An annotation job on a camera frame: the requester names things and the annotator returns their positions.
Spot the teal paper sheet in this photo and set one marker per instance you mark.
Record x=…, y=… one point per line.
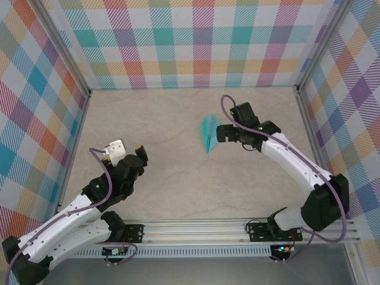
x=209, y=130

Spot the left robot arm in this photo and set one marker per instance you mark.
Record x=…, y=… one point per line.
x=59, y=222

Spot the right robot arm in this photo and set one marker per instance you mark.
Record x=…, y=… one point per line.
x=297, y=166

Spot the small circuit board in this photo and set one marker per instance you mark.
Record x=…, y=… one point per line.
x=114, y=252
x=283, y=248

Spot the aluminium frame rail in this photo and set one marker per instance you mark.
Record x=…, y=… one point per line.
x=311, y=133
x=71, y=163

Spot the wide aluminium base rail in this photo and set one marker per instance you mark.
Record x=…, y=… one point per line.
x=193, y=231

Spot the aluminium frame post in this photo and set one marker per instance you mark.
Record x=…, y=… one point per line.
x=66, y=50
x=322, y=44

